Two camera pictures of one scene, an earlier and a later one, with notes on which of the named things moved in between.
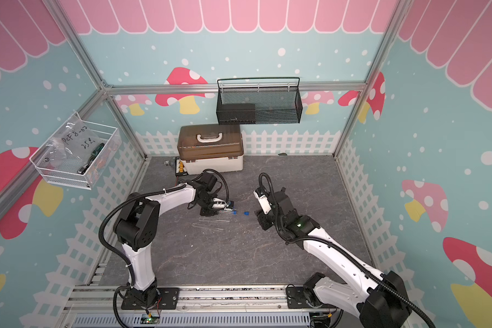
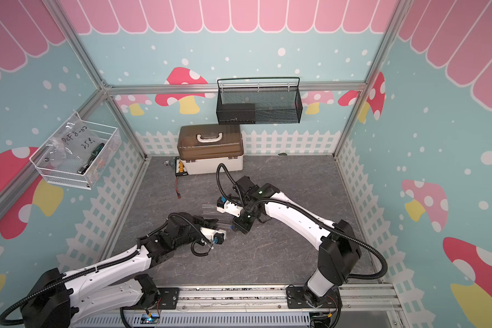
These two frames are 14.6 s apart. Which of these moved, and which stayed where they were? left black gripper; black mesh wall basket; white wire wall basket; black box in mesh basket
Moved: left black gripper
Stayed: white wire wall basket; black box in mesh basket; black mesh wall basket
